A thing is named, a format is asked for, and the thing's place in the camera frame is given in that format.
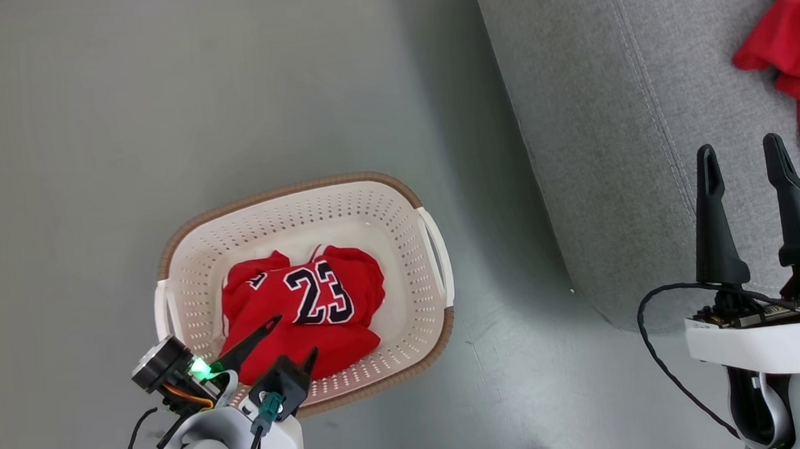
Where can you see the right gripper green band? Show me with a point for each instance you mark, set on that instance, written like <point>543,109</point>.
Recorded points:
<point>762,346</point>

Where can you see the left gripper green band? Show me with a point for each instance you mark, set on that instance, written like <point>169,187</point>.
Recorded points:
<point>164,370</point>

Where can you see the red jersey number 23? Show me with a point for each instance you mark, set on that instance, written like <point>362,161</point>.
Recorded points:
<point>267,310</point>

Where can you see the cream perforated laundry basket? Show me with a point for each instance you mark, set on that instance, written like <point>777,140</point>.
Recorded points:
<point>345,214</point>

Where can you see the grey fabric sofa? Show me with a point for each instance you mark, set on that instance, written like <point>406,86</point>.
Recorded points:
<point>606,104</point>

